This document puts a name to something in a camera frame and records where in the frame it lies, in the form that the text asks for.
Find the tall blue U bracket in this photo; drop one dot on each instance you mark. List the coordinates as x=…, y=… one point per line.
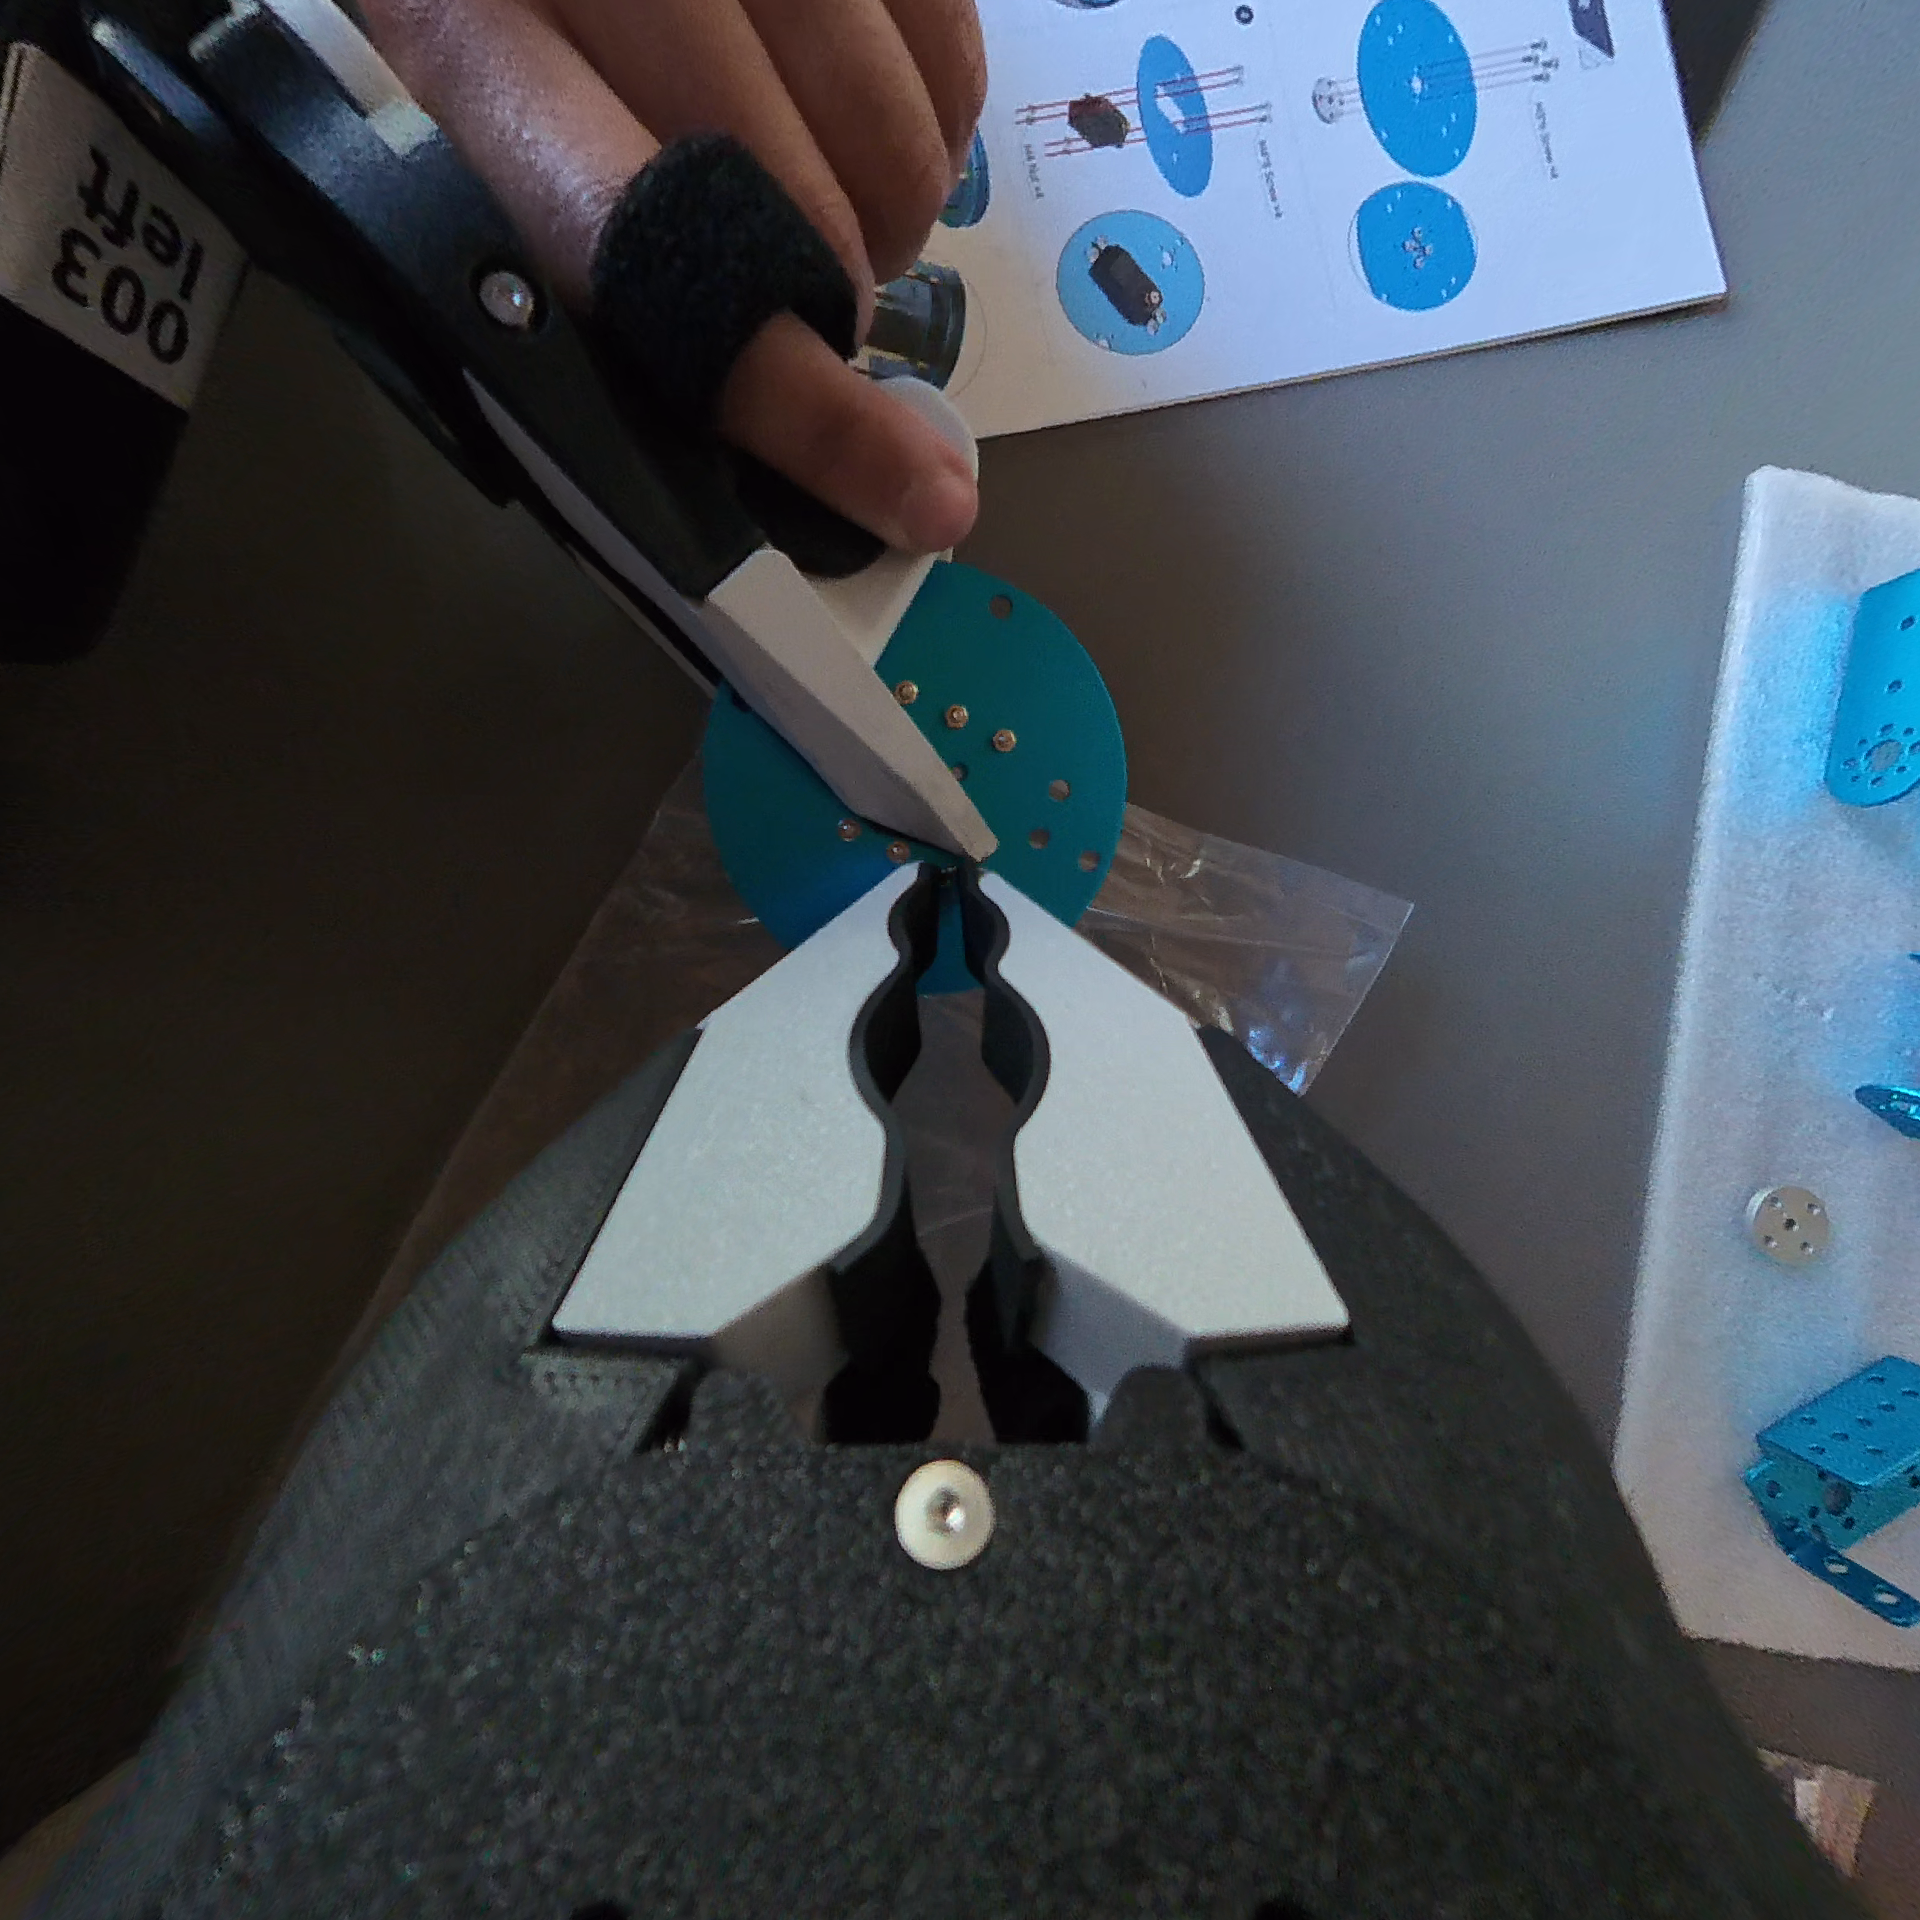
x=1875, y=676

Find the white assembly guide sheet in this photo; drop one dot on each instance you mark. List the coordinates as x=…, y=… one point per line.
x=1620, y=225

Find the perforated blue U bracket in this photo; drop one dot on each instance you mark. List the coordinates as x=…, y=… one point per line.
x=1829, y=1442

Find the blue round metal plate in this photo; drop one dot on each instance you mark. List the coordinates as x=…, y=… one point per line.
x=1050, y=705

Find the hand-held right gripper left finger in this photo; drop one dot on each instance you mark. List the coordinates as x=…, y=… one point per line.
x=721, y=1186

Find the silver round metal hub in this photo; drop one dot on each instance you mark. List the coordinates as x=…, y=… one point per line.
x=1769, y=1238

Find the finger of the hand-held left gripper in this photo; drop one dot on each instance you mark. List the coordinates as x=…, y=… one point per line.
x=840, y=705
x=644, y=622

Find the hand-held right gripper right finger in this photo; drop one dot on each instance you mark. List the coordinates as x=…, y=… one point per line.
x=1170, y=1186

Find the white foam sheet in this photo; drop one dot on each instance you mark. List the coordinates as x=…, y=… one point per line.
x=1724, y=902

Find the person's left hand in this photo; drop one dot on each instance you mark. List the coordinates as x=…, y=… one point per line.
x=675, y=76

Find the small blue angled bracket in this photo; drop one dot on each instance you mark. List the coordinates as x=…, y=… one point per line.
x=1892, y=1107

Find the clear plastic bag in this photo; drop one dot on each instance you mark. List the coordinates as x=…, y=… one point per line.
x=1276, y=962

